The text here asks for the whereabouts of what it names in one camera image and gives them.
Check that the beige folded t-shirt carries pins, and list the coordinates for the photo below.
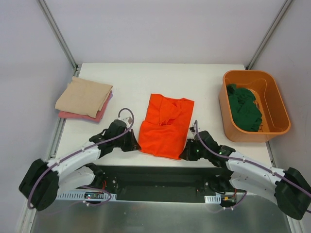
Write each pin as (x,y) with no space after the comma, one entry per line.
(83,97)

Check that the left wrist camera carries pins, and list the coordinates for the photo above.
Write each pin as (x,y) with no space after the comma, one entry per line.
(128,120)

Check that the white cable duct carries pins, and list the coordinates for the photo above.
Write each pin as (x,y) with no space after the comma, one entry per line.
(86,195)
(216,199)

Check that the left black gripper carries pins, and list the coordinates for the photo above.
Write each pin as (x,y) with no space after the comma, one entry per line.
(128,141)

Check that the right aluminium frame post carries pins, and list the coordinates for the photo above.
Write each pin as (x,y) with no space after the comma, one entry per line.
(269,34)

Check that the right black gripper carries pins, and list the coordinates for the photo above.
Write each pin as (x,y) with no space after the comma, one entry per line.
(190,150)

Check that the left aluminium frame post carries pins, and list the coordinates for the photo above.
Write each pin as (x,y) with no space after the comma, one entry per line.
(57,33)

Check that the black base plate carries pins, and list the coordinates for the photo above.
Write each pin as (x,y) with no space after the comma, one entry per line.
(161,184)

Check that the orange plastic bin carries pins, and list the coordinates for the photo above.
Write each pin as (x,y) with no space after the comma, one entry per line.
(268,100)

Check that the pink folded t-shirt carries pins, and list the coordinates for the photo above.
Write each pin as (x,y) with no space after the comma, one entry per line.
(97,119)

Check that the green t-shirt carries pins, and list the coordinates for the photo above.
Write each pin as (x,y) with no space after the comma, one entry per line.
(245,113)

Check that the right white cable duct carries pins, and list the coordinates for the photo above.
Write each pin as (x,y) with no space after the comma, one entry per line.
(216,199)

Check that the left white cable duct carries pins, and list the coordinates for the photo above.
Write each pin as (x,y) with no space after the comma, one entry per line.
(86,195)

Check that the aluminium frame post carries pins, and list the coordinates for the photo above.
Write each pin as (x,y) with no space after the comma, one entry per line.
(269,34)
(57,33)

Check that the orange t-shirt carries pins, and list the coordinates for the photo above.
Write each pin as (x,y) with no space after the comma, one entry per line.
(164,131)

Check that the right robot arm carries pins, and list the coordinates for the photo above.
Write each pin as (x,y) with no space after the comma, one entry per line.
(288,189)

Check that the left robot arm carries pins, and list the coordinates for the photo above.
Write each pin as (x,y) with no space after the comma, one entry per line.
(44,181)

